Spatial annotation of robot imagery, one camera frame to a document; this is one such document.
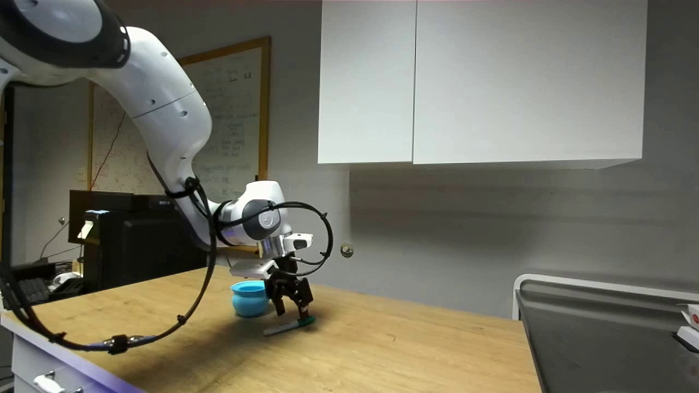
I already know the white drawer handle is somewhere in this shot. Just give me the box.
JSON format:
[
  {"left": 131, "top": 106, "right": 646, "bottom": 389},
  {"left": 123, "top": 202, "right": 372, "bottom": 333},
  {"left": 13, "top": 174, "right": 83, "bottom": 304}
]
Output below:
[{"left": 30, "top": 368, "right": 67, "bottom": 393}]

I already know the wood framed whiteboard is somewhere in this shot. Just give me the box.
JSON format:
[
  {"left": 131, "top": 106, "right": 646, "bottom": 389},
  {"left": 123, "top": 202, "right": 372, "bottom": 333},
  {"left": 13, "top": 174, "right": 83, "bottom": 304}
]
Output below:
[{"left": 88, "top": 35, "right": 276, "bottom": 193}]

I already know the long black arm cable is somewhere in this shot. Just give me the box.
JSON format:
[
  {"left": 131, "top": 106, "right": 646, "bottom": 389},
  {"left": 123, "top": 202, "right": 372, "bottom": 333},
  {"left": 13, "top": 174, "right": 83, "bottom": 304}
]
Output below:
[{"left": 0, "top": 155, "right": 225, "bottom": 355}]

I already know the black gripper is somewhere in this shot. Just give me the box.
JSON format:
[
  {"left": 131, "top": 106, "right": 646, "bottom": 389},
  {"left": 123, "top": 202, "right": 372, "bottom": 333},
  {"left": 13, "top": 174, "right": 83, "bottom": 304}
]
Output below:
[{"left": 264, "top": 253, "right": 316, "bottom": 319}]

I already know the black box shaped machine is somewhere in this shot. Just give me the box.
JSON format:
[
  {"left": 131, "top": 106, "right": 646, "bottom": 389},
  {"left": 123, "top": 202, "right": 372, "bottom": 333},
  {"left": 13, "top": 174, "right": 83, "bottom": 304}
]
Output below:
[{"left": 67, "top": 188, "right": 220, "bottom": 288}]

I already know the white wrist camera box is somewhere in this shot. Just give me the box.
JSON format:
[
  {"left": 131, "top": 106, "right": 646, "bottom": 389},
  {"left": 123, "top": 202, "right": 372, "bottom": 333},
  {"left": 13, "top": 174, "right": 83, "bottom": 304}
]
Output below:
[{"left": 279, "top": 228, "right": 314, "bottom": 253}]

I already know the black desk phone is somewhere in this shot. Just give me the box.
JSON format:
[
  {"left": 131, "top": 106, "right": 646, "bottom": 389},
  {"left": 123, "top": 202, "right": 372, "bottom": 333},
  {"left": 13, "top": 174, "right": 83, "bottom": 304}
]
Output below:
[{"left": 6, "top": 258, "right": 86, "bottom": 306}]

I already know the grey panel with white frame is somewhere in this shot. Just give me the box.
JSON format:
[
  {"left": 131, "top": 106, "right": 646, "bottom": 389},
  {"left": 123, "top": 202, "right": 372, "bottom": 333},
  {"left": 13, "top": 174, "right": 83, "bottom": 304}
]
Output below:
[{"left": 512, "top": 270, "right": 699, "bottom": 393}]

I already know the green capped Sharpie marker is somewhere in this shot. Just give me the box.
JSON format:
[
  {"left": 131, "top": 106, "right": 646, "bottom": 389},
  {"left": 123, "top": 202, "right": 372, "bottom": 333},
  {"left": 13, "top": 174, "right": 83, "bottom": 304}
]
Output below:
[{"left": 262, "top": 312, "right": 316, "bottom": 339}]

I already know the small tag on machine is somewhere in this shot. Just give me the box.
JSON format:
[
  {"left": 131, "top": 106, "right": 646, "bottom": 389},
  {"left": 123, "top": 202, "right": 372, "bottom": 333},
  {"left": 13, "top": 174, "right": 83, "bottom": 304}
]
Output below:
[{"left": 75, "top": 215, "right": 101, "bottom": 245}]

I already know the small blue vase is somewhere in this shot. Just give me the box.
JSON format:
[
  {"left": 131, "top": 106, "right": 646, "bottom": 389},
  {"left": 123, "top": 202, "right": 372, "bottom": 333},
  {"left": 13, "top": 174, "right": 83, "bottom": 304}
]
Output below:
[{"left": 229, "top": 276, "right": 273, "bottom": 321}]

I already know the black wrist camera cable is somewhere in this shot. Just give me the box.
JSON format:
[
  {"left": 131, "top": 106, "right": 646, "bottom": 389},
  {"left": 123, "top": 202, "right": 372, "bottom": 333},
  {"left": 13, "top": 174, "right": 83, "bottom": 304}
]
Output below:
[{"left": 271, "top": 199, "right": 336, "bottom": 279}]

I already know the white wall cabinet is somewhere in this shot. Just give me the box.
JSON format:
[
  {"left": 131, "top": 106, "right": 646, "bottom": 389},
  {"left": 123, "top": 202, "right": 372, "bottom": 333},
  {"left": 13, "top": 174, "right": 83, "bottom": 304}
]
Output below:
[{"left": 316, "top": 0, "right": 648, "bottom": 172}]

